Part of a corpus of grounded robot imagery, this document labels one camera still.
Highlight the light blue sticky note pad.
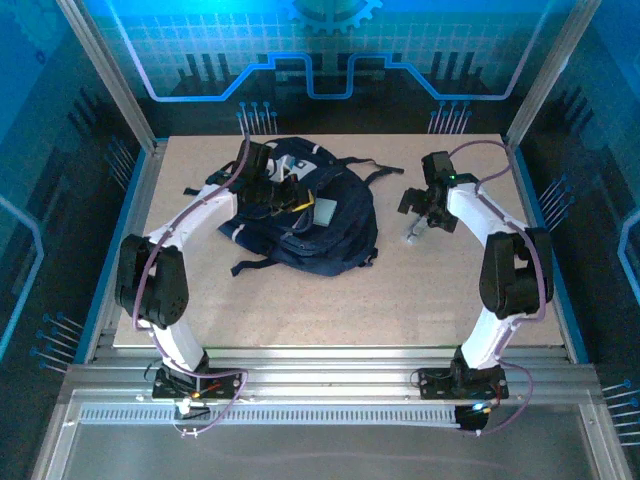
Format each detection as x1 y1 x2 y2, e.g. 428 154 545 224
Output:
312 197 338 227

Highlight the navy blue student backpack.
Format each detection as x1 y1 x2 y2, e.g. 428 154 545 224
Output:
182 137 405 279

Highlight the black controller box with LEDs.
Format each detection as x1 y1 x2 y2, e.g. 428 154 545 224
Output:
454 402 494 435

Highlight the grey metal front panel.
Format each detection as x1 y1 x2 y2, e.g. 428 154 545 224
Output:
59 424 601 480

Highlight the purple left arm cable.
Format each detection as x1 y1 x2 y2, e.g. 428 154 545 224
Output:
133 129 251 439

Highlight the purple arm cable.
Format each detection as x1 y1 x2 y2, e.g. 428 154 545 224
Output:
133 129 251 439
449 139 546 436

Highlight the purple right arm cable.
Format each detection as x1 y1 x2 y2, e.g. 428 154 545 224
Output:
449 139 546 436

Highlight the aluminium frame post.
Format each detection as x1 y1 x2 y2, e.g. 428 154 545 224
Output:
503 0 604 154
55 0 159 154

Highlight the aluminium front rail beam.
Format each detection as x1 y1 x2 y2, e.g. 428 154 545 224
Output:
64 344 601 401

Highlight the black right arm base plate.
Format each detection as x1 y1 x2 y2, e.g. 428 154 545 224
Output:
418 367 509 400

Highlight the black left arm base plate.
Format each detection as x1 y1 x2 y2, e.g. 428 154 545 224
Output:
152 367 245 400

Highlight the slotted grey cable duct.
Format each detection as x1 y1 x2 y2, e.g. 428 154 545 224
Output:
79 407 461 427

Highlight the small white cable connector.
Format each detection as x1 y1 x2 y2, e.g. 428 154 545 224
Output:
173 398 211 420

